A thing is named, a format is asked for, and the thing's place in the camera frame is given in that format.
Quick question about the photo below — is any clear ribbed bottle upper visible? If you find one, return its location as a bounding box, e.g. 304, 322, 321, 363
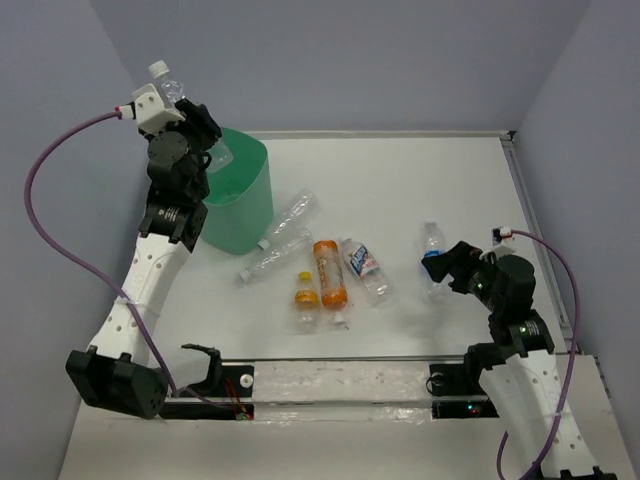
257, 189, 319, 250

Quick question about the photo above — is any orange label bottle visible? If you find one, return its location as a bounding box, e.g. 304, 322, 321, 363
313, 240, 348, 326

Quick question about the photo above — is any clear ribbed bottle lower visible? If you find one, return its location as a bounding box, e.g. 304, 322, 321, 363
239, 228, 313, 283

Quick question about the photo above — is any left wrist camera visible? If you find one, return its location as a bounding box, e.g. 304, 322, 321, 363
132, 83, 186, 135

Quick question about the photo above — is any blue label water bottle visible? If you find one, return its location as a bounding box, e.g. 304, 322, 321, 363
420, 222, 447, 302

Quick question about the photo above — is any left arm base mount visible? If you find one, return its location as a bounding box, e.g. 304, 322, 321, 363
159, 343, 255, 421

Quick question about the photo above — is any clear unlabeled bottle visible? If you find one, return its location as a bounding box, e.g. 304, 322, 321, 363
148, 60, 234, 173

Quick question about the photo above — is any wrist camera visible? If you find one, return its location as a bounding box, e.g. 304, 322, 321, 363
491, 226, 514, 246
132, 83, 186, 135

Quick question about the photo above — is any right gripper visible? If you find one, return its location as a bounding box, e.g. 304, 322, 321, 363
419, 239, 502, 311

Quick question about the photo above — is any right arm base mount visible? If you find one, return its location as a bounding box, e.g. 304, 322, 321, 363
425, 363, 499, 420

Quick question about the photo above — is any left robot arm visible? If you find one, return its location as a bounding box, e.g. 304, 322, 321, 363
65, 99, 222, 419

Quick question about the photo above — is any clear ribbed bottle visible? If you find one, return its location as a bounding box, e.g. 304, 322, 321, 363
239, 228, 313, 283
257, 189, 319, 250

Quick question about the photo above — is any small yellow cap bottle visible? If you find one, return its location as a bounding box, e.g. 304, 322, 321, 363
294, 271, 320, 332

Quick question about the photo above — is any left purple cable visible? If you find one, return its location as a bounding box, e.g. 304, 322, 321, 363
24, 110, 236, 414

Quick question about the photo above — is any white blue label bottle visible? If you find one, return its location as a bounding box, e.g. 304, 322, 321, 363
339, 238, 391, 306

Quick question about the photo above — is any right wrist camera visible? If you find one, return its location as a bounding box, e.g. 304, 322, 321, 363
491, 226, 514, 246

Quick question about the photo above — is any green plastic bin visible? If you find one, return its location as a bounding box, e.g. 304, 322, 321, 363
200, 128, 274, 255

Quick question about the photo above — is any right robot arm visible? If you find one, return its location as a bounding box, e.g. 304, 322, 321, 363
422, 242, 608, 479

